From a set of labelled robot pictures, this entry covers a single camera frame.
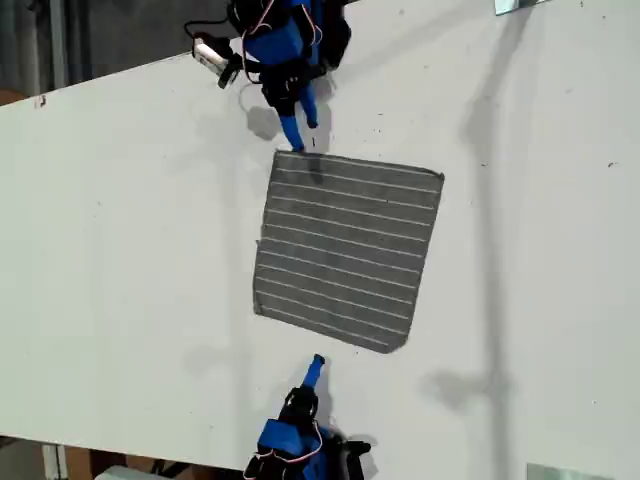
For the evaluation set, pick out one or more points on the white table leg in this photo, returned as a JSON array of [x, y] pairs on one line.
[[54, 462]]

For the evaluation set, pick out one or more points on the grey metal post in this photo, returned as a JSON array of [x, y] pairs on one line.
[[57, 45]]

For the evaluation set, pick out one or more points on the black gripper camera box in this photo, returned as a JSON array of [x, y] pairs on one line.
[[207, 52], [359, 446]]

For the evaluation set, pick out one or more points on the black camera stalk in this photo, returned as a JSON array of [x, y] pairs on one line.
[[230, 70]]

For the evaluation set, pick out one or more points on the grey striped square towel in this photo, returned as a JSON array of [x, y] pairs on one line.
[[345, 250]]

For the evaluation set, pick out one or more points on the white container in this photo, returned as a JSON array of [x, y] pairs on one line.
[[120, 474]]

